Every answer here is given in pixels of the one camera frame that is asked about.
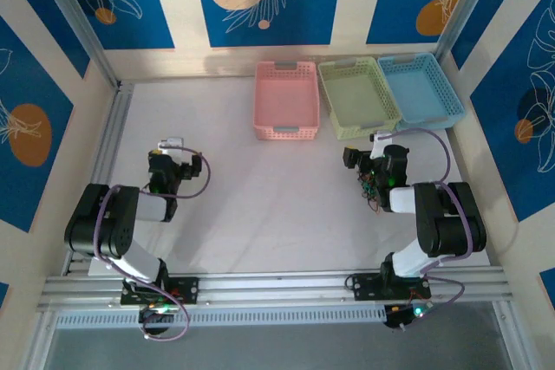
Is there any thin black wire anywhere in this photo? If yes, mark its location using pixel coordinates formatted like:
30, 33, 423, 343
358, 174, 386, 214
357, 172, 387, 215

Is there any aluminium table side rail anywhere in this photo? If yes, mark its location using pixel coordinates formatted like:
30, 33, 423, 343
62, 81, 134, 276

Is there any white slotted cable duct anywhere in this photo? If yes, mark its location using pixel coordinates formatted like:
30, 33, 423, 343
51, 303, 391, 330

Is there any green plastic basket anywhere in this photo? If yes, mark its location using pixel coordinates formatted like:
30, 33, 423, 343
317, 56, 402, 140

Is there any blue plastic basket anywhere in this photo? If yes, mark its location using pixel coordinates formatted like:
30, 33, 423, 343
375, 52, 467, 131

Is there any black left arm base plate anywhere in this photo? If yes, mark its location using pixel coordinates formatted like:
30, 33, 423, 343
120, 276, 199, 306

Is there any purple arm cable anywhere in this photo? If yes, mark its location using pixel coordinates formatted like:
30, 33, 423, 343
93, 147, 212, 341
375, 127, 476, 308

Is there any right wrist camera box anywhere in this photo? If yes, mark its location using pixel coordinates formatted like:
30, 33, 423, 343
369, 131, 394, 159

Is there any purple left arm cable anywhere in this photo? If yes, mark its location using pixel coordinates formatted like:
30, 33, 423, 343
93, 147, 212, 341

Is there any thin red wire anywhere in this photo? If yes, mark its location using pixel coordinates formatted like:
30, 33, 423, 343
356, 171, 382, 209

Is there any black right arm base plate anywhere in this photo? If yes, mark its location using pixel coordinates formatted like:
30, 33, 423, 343
349, 273, 433, 302

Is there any long grooved aluminium rail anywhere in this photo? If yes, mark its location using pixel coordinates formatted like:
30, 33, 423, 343
36, 272, 515, 313

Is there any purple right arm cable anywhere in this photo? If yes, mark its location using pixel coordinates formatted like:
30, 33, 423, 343
375, 127, 476, 308

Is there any aluminium frame post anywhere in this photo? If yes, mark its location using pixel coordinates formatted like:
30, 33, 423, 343
16, 308, 60, 370
32, 0, 122, 89
433, 0, 506, 63
492, 300, 541, 370

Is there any pink plastic basket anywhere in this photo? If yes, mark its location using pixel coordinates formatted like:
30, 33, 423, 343
252, 60, 322, 142

